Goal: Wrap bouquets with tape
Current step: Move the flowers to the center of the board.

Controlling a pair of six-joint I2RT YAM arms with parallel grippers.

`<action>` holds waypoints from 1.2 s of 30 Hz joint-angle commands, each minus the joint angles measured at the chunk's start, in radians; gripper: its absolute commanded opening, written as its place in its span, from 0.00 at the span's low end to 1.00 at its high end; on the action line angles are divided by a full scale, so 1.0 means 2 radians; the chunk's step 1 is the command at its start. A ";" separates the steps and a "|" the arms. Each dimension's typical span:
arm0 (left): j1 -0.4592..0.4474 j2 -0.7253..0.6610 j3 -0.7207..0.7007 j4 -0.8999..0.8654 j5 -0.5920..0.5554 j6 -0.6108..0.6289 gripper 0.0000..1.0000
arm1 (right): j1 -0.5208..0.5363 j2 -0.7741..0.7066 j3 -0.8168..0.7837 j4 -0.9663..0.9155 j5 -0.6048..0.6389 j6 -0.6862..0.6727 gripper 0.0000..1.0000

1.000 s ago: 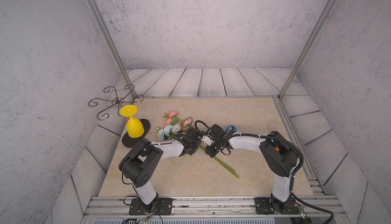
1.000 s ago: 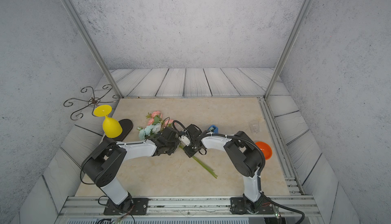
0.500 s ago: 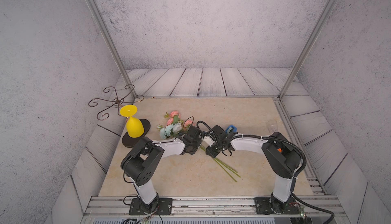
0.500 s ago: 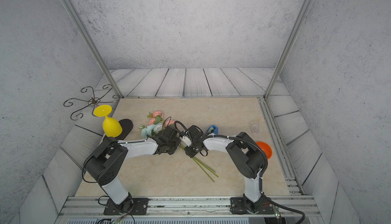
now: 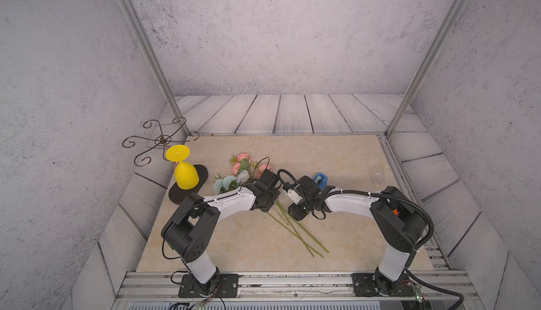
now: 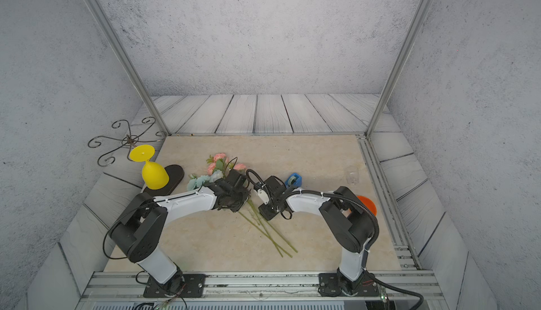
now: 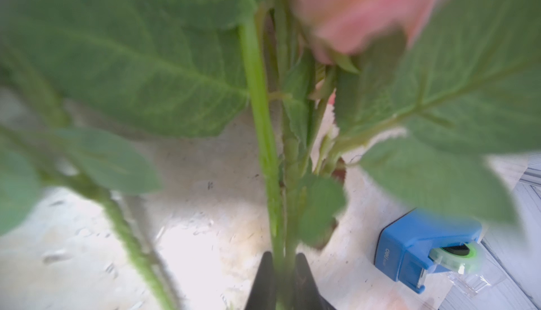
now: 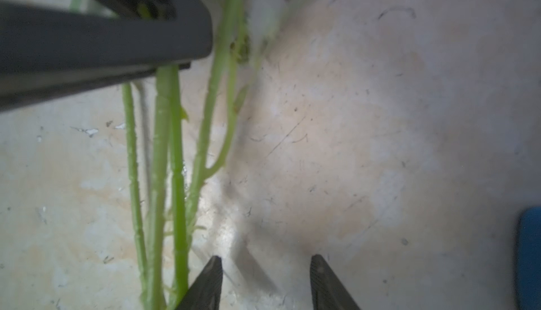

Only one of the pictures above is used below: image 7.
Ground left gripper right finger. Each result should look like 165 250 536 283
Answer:
294 253 335 310

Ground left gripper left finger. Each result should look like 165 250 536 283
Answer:
245 252 276 310

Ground artificial flower bouquet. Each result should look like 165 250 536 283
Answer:
1 0 540 309

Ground blue tape dispenser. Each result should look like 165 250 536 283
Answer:
374 209 482 294

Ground clear plastic cup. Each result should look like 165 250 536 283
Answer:
447 245 507 298

